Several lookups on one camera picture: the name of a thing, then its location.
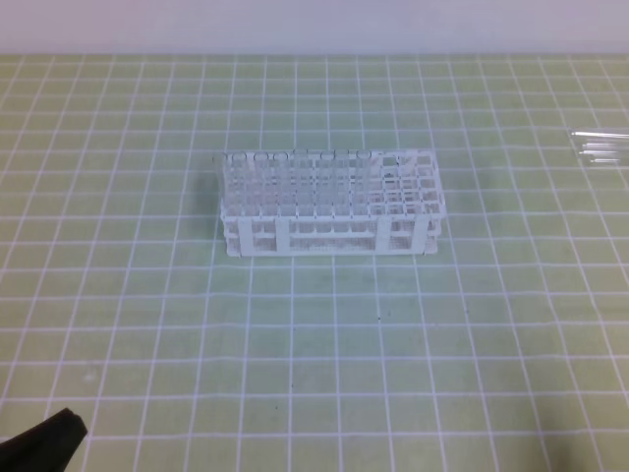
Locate clear glass test tube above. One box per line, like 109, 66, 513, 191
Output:
353, 149, 372, 217

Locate black left arm gripper tip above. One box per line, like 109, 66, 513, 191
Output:
1, 408, 88, 472

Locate test tubes in rack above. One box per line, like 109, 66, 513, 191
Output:
212, 149, 356, 220

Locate white test tube rack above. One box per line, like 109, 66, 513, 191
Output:
216, 149, 446, 257

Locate green grid tablecloth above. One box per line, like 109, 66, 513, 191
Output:
1, 55, 628, 471

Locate clear test tubes pile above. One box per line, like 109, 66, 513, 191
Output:
569, 129, 629, 167

